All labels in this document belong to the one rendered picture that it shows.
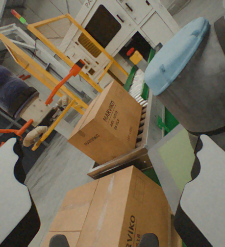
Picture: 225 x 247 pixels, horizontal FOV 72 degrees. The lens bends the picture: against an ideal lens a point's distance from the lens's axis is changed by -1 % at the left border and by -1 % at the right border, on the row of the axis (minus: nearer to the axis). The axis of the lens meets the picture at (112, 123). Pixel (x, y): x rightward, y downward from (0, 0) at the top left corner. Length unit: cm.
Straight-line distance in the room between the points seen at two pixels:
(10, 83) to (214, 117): 100
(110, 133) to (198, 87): 86
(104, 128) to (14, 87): 59
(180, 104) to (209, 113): 5
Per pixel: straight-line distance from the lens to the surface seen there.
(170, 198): 54
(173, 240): 141
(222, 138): 39
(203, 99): 32
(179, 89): 31
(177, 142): 55
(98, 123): 108
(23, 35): 475
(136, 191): 108
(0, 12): 1013
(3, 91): 107
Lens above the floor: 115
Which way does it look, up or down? 17 degrees down
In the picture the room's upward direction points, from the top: 50 degrees counter-clockwise
